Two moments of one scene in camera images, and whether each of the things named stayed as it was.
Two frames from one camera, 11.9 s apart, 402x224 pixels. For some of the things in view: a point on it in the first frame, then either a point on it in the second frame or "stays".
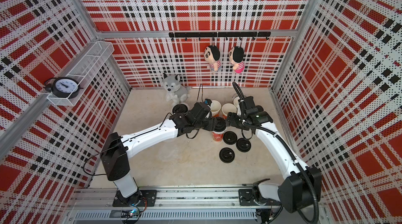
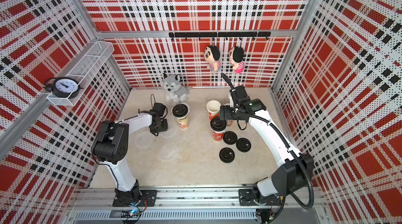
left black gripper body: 208,125 -> 162,126
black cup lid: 180,108 stays
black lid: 220,124 stays
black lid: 243,145 stays
